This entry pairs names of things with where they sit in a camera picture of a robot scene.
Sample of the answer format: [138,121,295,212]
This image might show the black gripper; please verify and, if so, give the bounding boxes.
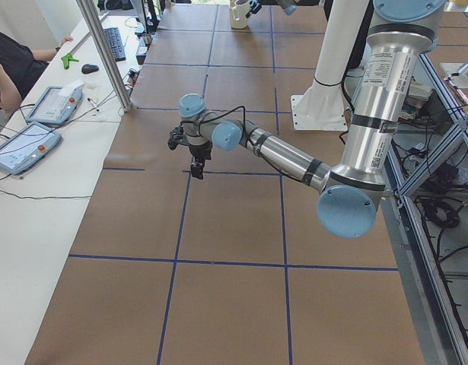
[249,0,262,11]
[189,141,212,179]

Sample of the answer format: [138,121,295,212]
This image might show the white plastic mug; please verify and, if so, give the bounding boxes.
[231,0,250,21]

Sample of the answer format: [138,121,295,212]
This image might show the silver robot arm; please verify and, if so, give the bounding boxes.
[168,1,444,239]
[249,0,325,15]

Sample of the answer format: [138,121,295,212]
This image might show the cream ceramic jar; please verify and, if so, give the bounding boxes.
[229,0,250,30]

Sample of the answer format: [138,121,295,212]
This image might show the black keyboard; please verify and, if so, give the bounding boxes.
[103,27,126,62]

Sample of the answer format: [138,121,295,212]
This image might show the black computer mouse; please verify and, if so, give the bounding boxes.
[81,63,99,75]

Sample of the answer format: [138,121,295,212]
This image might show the far teach pendant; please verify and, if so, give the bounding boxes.
[25,86,83,127]

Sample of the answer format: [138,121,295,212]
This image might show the teach pendant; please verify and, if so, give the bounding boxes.
[0,122,62,175]
[25,86,83,127]

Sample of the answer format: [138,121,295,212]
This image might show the near teach pendant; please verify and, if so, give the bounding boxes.
[0,122,62,175]

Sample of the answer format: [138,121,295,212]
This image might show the green plastic clamp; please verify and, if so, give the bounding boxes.
[61,53,79,70]

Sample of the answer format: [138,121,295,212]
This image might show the stack of books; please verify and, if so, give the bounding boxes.
[400,83,433,120]

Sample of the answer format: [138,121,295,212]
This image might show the seated person in black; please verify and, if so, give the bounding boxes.
[0,32,60,114]

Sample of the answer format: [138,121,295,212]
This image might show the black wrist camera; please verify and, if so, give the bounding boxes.
[167,126,189,151]

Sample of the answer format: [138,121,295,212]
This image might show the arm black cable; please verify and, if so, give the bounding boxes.
[180,105,247,132]

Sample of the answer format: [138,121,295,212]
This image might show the white camera pole base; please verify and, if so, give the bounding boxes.
[291,0,369,131]

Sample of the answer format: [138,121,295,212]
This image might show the aluminium frame post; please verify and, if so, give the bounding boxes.
[76,0,132,112]

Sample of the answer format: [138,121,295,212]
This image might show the aluminium frame rack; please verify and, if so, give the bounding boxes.
[385,45,468,364]

